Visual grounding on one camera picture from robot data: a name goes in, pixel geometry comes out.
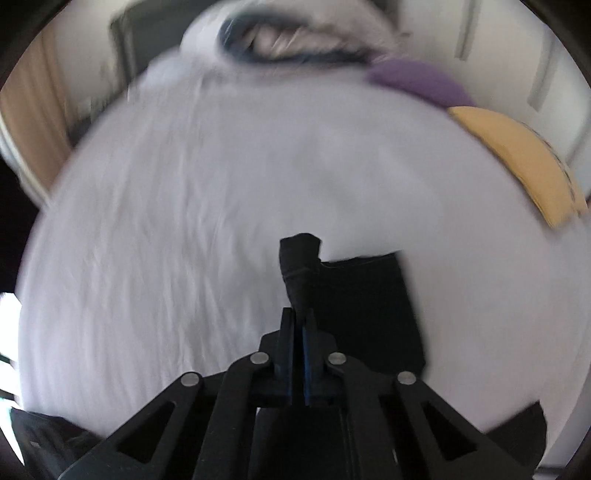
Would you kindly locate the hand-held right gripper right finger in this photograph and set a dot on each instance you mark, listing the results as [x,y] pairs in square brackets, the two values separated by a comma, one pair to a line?
[310,355]

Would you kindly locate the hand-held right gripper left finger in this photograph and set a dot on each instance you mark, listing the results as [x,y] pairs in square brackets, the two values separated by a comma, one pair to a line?
[287,350]

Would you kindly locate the black pants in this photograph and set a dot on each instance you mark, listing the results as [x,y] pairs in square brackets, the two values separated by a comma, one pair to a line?
[360,309]

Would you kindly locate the white bed sheet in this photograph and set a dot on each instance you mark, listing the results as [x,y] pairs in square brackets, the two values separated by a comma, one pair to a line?
[258,221]

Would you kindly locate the dark cloth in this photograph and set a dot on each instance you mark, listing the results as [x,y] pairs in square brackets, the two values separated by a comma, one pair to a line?
[41,443]

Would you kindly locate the yellow pillow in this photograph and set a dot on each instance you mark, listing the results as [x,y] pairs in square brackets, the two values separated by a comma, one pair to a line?
[521,157]

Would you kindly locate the purple pillow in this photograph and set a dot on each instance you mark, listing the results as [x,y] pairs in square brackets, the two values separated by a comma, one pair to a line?
[422,83]

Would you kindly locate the white and blue blanket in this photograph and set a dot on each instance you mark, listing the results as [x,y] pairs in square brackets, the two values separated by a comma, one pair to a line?
[295,37]

